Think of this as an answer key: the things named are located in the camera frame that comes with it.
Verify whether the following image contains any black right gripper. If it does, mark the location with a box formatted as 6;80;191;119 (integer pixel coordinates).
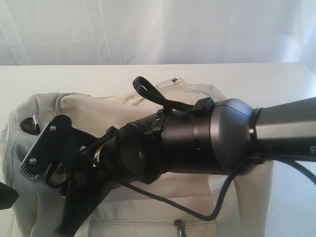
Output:
45;128;118;235

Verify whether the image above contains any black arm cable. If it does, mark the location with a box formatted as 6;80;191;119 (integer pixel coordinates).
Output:
45;76;316;219

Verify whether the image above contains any white backdrop curtain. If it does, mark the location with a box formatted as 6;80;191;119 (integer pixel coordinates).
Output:
0;0;316;68

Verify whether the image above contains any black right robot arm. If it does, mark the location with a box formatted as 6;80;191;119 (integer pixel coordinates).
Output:
51;96;316;237

